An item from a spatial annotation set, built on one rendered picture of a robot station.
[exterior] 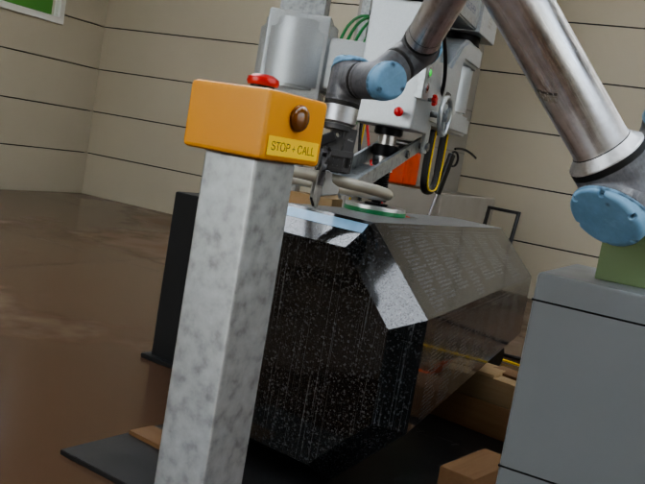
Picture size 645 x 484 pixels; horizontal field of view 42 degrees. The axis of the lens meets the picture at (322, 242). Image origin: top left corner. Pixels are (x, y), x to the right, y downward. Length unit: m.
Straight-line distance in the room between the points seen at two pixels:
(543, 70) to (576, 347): 0.57
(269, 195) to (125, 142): 9.14
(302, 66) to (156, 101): 6.46
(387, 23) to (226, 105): 1.95
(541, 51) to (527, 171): 6.33
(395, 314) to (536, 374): 0.69
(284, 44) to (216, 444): 2.62
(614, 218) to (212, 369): 0.89
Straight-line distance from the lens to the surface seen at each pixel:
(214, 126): 0.99
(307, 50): 3.50
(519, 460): 1.87
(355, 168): 2.81
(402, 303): 2.42
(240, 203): 0.98
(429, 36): 1.99
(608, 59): 7.87
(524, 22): 1.57
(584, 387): 1.81
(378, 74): 1.97
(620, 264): 1.88
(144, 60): 10.06
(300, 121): 0.97
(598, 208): 1.64
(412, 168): 6.33
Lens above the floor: 1.02
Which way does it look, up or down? 6 degrees down
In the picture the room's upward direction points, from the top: 10 degrees clockwise
